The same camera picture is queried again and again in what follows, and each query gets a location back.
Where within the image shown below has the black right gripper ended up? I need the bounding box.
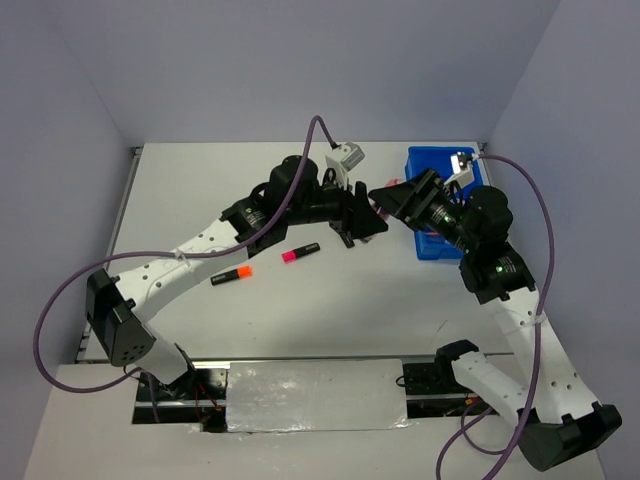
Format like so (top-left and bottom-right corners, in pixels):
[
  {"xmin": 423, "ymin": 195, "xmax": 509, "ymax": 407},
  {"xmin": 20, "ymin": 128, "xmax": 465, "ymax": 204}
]
[{"xmin": 368, "ymin": 165, "xmax": 477, "ymax": 253}]

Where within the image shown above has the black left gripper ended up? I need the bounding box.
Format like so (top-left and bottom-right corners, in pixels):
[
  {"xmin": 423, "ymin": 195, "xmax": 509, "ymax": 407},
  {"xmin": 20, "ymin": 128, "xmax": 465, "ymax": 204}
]
[{"xmin": 284, "ymin": 170, "xmax": 388, "ymax": 239}]

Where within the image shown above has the pink black highlighter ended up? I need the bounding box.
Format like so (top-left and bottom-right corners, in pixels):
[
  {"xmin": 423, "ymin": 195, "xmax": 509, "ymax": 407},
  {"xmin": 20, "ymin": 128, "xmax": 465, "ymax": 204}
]
[{"xmin": 281, "ymin": 242, "xmax": 321, "ymax": 264}]

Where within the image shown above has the orange black highlighter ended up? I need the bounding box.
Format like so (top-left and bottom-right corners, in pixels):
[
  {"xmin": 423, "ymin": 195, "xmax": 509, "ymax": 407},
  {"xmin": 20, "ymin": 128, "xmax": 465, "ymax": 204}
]
[{"xmin": 210, "ymin": 266, "xmax": 253, "ymax": 286}]

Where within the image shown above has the pink tube of pins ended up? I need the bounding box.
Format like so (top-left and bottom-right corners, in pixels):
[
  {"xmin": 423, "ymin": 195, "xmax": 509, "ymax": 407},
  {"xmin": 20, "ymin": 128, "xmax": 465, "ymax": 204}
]
[{"xmin": 368, "ymin": 178, "xmax": 404, "ymax": 221}]

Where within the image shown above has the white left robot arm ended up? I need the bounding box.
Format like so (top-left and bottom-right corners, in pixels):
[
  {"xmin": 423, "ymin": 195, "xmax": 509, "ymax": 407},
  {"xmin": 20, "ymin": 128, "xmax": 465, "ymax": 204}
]
[{"xmin": 86, "ymin": 155, "xmax": 388, "ymax": 399}]

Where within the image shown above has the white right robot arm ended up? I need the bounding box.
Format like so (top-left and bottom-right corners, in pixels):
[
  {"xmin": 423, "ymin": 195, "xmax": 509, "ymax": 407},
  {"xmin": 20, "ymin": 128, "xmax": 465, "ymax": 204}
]
[{"xmin": 369, "ymin": 169, "xmax": 622, "ymax": 471}]

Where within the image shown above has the blue compartment tray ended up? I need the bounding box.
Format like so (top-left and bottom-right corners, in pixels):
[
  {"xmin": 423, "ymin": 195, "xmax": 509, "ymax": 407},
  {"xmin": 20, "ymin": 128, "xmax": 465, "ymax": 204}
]
[{"xmin": 403, "ymin": 144, "xmax": 489, "ymax": 261}]

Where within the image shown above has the silver foil plate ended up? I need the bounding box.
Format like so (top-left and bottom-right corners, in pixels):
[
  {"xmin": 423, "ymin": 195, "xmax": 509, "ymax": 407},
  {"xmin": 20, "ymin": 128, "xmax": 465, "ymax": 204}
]
[{"xmin": 226, "ymin": 359, "xmax": 409, "ymax": 433}]

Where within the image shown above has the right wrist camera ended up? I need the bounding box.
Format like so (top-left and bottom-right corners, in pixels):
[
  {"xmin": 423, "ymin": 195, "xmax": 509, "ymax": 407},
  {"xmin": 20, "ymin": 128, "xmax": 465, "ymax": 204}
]
[{"xmin": 444, "ymin": 151, "xmax": 478, "ymax": 188}]

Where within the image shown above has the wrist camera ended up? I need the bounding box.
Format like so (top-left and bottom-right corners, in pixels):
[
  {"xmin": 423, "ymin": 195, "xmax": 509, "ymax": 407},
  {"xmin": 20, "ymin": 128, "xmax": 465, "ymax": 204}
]
[
  {"xmin": 444, "ymin": 151, "xmax": 478, "ymax": 188},
  {"xmin": 325, "ymin": 142, "xmax": 365, "ymax": 190}
]

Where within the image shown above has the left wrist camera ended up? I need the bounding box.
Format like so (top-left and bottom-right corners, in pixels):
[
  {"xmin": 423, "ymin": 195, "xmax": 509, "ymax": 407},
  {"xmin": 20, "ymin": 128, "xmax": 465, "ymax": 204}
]
[{"xmin": 325, "ymin": 142, "xmax": 365, "ymax": 190}]

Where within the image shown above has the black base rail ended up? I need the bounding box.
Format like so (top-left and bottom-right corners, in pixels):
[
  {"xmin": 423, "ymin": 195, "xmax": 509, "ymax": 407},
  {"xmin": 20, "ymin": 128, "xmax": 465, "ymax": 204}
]
[{"xmin": 132, "ymin": 359, "xmax": 484, "ymax": 434}]

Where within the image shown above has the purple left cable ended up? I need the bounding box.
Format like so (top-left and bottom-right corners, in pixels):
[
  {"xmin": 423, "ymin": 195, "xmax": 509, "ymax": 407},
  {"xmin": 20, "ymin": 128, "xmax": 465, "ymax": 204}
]
[{"xmin": 33, "ymin": 115, "xmax": 339, "ymax": 424}]

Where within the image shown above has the purple cable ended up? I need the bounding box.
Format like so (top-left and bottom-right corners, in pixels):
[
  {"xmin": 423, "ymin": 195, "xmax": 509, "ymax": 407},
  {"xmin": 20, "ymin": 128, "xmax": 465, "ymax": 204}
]
[
  {"xmin": 435, "ymin": 153, "xmax": 556, "ymax": 480},
  {"xmin": 33, "ymin": 115, "xmax": 339, "ymax": 424}
]

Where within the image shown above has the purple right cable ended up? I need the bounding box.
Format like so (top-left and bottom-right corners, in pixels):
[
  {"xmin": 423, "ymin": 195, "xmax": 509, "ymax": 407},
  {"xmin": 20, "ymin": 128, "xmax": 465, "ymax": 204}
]
[{"xmin": 435, "ymin": 153, "xmax": 556, "ymax": 480}]

